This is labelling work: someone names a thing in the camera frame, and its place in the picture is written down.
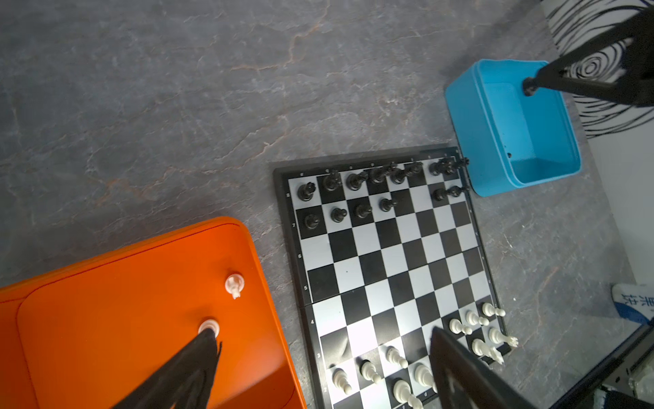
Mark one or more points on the black white chess board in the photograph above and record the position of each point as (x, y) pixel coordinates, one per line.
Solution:
(383, 250)

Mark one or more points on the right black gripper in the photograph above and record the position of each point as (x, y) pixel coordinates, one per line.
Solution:
(634, 87)

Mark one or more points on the orange plastic tray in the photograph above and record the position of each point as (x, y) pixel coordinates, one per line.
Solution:
(88, 335)

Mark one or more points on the white chess pawn in tray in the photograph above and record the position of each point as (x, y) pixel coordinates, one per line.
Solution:
(210, 325)

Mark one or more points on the blue plastic tray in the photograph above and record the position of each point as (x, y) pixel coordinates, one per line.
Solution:
(512, 140)

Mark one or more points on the white chess piece in tray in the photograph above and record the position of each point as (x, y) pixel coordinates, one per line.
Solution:
(234, 285)

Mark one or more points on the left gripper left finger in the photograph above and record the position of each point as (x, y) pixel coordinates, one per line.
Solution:
(185, 381)

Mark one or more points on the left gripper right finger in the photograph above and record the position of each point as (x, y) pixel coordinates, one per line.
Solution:
(463, 381)

